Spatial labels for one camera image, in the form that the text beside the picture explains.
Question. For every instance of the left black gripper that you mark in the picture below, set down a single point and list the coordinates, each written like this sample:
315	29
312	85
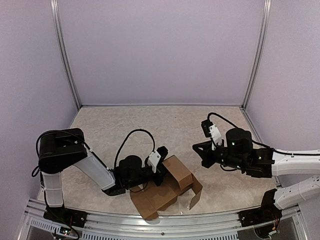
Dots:
161	170

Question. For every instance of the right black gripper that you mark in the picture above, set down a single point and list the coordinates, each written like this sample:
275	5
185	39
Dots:
205	154

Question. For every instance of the brown cardboard paper box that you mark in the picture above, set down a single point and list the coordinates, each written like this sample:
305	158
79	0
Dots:
150	199

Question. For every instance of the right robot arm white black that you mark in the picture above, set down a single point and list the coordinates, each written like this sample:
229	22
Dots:
267	162

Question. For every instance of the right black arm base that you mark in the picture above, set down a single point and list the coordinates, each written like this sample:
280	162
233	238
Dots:
266	212

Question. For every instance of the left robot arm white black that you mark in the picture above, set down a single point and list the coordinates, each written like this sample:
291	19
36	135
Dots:
58	150

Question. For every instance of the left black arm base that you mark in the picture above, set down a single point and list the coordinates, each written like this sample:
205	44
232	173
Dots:
66	216

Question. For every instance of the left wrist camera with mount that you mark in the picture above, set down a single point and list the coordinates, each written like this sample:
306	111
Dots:
156	157

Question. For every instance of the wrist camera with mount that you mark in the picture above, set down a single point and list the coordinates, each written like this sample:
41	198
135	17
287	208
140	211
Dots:
211	131
156	157

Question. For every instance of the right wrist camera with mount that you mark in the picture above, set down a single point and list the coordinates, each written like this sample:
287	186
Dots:
211	131

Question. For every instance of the front aluminium rail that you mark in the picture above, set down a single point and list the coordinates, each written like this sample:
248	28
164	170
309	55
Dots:
113	226

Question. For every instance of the right aluminium frame post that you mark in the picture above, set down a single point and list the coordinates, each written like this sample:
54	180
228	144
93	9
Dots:
258	53

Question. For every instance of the aluminium frame post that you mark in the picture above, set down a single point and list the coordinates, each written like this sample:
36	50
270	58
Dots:
258	53
54	5

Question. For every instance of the left aluminium frame post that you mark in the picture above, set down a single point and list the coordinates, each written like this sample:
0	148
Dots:
54	5

